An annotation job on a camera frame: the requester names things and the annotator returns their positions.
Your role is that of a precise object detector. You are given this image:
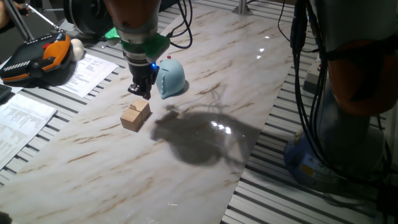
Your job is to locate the black filament spool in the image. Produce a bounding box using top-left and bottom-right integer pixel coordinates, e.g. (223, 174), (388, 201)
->
(63, 0), (114, 37)

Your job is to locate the thin metal rod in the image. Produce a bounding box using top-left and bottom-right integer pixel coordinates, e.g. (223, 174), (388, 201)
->
(26, 2), (63, 32)

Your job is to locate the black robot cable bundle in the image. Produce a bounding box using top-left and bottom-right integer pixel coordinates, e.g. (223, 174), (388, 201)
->
(276, 0), (332, 178)

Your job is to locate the aluminium post with base bracket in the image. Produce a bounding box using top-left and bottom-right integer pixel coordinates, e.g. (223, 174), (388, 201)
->
(231, 0), (253, 16)

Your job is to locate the black cable strap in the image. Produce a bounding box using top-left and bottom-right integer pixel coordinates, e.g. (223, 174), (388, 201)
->
(323, 35), (398, 63)

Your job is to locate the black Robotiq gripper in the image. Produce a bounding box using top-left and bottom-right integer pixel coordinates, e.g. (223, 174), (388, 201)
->
(127, 61), (160, 100)

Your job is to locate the marble pattern table mat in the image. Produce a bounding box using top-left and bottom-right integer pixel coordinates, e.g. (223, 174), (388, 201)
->
(0, 0), (295, 224)

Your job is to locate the black computer keyboard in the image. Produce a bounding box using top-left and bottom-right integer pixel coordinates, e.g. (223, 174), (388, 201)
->
(0, 83), (12, 102)

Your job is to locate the wooden coin holder block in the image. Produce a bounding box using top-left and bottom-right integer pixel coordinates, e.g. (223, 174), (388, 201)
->
(119, 98), (152, 133)

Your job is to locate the white printed paper sheet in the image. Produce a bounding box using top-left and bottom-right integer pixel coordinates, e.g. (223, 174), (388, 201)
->
(57, 53), (120, 98)
(0, 93), (58, 170)

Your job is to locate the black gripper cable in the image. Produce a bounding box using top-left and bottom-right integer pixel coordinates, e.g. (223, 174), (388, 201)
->
(166, 0), (194, 50)

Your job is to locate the white round object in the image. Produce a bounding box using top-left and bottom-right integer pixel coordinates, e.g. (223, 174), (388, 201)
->
(70, 38), (85, 62)

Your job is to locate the black orange teach pendant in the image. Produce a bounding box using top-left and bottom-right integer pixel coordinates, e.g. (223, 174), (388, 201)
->
(0, 32), (73, 83)

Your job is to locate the grey metal strut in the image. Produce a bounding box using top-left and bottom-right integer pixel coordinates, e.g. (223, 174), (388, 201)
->
(2, 0), (35, 41)

